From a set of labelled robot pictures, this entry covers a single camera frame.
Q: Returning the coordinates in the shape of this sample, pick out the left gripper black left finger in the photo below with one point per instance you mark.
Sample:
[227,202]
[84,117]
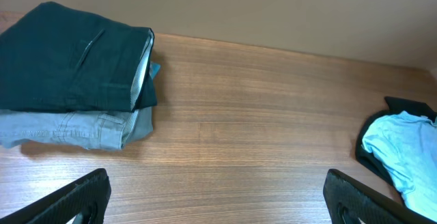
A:
[83,201]

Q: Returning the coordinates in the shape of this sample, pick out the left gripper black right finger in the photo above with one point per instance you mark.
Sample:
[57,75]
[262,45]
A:
[351,202]

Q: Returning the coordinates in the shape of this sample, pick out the black shorts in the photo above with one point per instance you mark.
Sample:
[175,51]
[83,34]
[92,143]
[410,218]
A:
[56,59]

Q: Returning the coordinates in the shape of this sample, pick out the folded grey trousers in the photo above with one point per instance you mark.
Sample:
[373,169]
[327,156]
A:
[92,130]

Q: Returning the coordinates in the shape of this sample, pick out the light blue t-shirt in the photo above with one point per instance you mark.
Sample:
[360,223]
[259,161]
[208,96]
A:
[405,144]

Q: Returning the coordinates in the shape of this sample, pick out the black garment under pile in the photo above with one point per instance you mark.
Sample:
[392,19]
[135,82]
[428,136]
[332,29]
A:
[395,106]

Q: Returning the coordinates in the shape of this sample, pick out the folded light blue garment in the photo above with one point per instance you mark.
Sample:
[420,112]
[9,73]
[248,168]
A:
[154,69]

